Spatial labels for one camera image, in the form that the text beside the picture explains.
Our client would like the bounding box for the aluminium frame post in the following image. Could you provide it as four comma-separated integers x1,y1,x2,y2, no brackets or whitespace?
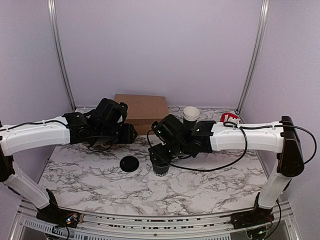
236,0,270,114
47,0,76,111

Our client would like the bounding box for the right aluminium frame post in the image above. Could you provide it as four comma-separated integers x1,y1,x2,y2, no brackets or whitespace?
236,0,270,114

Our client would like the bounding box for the single black paper cup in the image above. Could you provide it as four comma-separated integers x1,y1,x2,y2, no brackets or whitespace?
152,164,170,177

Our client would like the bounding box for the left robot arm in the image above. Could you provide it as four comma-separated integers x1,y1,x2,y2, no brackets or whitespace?
0,98,138,223

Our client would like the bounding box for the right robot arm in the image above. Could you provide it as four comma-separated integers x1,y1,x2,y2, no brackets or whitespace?
148,114,305,224

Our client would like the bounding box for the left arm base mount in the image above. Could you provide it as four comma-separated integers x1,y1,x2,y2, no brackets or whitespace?
36,189,81,228

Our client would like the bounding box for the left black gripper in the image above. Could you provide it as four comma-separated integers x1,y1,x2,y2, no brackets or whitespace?
94,123,138,144

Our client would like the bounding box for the front aluminium rail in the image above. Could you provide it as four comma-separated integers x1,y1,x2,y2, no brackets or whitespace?
8,201,302,240

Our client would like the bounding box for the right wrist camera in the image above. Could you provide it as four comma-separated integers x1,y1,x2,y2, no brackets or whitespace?
151,121,160,133

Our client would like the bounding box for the red cup with sugar packets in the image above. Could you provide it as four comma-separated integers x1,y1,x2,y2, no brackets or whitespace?
220,112,241,124

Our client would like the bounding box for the stack of black paper cups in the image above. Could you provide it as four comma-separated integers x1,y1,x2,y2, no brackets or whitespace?
183,106,200,128

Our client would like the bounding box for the left aluminium frame post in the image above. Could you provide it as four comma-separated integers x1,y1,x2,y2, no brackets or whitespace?
47,0,76,111

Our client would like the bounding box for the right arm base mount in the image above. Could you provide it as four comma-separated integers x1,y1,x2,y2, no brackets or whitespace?
230,193,275,230

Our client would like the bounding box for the stack of black cup lids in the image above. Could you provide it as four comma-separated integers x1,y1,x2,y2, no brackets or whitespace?
119,156,140,173

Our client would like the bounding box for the brown paper bag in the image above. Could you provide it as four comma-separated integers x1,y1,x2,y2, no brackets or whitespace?
114,93,169,136

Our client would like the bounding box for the brown pulp cup carrier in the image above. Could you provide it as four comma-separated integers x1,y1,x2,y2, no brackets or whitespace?
83,141,112,149

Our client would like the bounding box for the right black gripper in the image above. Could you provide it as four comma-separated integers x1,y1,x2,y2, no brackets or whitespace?
148,140,189,167

